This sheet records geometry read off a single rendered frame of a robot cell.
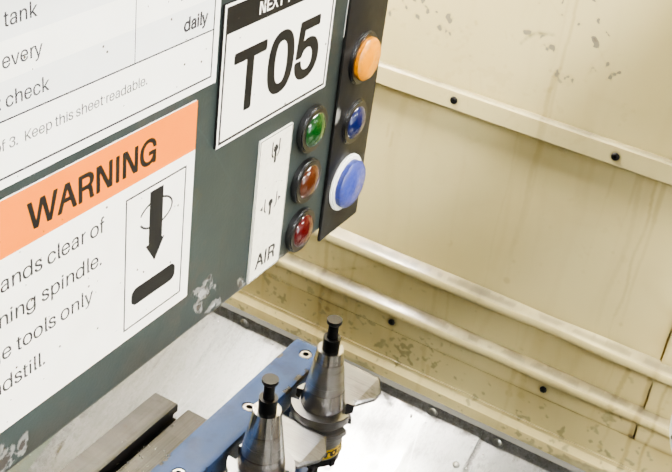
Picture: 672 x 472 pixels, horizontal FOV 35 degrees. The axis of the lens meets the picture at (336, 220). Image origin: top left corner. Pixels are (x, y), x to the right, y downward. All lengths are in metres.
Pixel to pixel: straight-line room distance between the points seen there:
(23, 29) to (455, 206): 1.14
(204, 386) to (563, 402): 0.57
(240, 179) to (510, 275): 0.98
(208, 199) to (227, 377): 1.23
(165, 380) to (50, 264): 1.33
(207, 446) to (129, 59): 0.64
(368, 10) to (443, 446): 1.12
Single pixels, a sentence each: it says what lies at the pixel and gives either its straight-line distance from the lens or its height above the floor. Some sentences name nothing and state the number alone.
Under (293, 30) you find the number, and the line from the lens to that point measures 0.52.
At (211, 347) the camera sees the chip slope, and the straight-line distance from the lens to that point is 1.76.
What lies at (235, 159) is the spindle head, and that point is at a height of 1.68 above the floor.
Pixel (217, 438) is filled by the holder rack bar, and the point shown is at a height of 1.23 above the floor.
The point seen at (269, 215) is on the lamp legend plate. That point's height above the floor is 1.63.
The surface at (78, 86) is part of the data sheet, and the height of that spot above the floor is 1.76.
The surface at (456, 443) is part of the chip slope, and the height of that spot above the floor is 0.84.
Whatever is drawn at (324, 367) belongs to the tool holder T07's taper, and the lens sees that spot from 1.03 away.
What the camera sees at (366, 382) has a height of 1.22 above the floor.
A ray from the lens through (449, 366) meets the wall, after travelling 1.60.
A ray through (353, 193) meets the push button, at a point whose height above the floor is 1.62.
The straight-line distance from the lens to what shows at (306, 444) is 1.04.
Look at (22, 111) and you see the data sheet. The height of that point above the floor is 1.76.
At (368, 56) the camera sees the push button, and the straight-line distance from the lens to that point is 0.59.
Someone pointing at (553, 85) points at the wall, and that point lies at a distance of 1.34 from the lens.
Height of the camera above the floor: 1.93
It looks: 31 degrees down
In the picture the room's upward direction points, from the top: 8 degrees clockwise
